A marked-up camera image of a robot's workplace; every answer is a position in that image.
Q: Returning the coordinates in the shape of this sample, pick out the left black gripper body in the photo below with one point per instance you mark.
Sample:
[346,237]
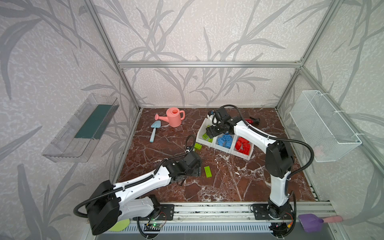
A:
[196,165]

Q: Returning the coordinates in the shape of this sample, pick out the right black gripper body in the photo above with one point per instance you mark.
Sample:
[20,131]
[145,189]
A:
[212,131]

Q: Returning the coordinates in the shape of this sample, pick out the blue lego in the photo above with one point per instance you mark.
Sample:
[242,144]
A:
[222,140]
[228,143]

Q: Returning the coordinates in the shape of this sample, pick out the red lego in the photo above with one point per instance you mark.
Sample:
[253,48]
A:
[243,141]
[238,146]
[246,149]

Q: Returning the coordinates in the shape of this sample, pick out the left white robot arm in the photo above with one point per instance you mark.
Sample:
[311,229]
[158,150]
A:
[113,203]

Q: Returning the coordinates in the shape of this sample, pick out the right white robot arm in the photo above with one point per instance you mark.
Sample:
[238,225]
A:
[279,154]

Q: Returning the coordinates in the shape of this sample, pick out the left white bin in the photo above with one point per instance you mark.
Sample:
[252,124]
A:
[202,131]

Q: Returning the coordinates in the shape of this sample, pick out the white bin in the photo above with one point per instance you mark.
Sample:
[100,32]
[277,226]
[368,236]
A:
[202,131]
[240,154]
[226,150]

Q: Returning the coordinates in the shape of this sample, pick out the middle white bin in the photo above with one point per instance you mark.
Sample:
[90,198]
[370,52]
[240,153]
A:
[226,150]

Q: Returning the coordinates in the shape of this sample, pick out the right white bin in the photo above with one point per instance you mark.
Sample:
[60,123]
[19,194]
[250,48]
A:
[240,154]

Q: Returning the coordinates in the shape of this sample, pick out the pink watering can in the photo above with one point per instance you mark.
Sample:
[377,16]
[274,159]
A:
[174,117]

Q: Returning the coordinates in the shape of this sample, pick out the light blue trowel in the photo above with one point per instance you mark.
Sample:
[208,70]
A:
[156,125]

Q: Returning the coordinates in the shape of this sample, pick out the left circuit board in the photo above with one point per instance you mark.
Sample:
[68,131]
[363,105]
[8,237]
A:
[153,227]

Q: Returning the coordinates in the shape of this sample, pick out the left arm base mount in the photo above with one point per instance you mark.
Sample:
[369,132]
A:
[163,212]

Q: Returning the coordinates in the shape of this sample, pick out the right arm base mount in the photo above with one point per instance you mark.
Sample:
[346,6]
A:
[267,211]

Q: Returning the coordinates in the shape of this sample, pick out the green spatula wooden handle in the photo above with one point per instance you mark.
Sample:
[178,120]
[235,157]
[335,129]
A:
[120,226]

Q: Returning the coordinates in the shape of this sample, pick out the white wire basket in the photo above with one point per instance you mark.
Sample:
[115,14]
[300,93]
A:
[323,127]

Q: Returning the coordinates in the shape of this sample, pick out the aluminium front rail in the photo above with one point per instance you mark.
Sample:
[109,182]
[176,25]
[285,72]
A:
[230,217]

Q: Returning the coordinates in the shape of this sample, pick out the clear wall shelf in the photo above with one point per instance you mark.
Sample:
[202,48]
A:
[79,137]

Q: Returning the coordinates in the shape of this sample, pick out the purple spatula pink handle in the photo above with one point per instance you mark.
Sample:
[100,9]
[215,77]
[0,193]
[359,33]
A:
[311,223]

